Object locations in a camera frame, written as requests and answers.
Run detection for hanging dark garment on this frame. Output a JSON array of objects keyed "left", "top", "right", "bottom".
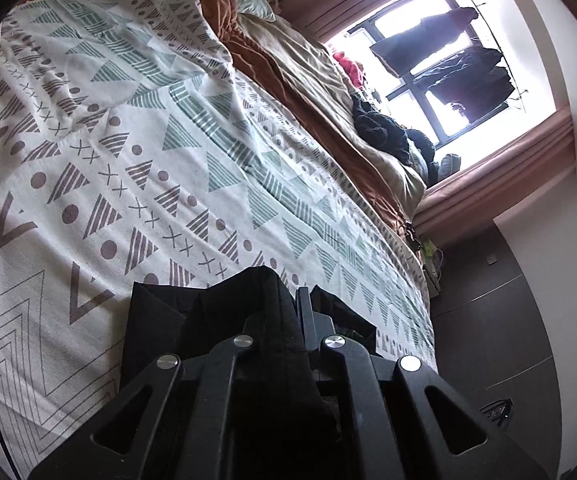
[
  {"left": 370, "top": 6, "right": 479, "bottom": 80},
  {"left": 413, "top": 47, "right": 517, "bottom": 123}
]

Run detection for patterned bed blanket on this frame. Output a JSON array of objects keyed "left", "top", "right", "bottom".
[{"left": 0, "top": 0, "right": 437, "bottom": 480}]

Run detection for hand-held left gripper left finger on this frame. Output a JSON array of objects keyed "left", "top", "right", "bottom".
[{"left": 27, "top": 332, "right": 256, "bottom": 480}]

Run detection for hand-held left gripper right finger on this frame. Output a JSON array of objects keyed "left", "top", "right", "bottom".
[{"left": 296, "top": 285, "right": 524, "bottom": 480}]

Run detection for beige and orange duvet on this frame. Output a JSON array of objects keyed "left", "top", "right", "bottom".
[{"left": 168, "top": 0, "right": 427, "bottom": 241}]

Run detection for dark wardrobe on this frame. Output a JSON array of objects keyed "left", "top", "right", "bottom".
[{"left": 429, "top": 220, "right": 569, "bottom": 480}]

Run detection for black button shirt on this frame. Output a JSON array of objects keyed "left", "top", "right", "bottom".
[{"left": 118, "top": 266, "right": 383, "bottom": 480}]

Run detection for red cloth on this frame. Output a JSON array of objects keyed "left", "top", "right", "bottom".
[{"left": 333, "top": 50, "right": 369, "bottom": 91}]

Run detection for window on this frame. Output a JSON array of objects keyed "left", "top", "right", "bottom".
[{"left": 329, "top": 0, "right": 557, "bottom": 176}]

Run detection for black clothes pile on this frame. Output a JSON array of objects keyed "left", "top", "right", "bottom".
[{"left": 351, "top": 95, "right": 419, "bottom": 166}]

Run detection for dark clothes on sill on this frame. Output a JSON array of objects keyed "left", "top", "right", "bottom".
[{"left": 406, "top": 129, "right": 462, "bottom": 183}]

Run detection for black cords on bed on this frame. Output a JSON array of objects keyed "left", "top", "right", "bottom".
[{"left": 401, "top": 220, "right": 423, "bottom": 257}]

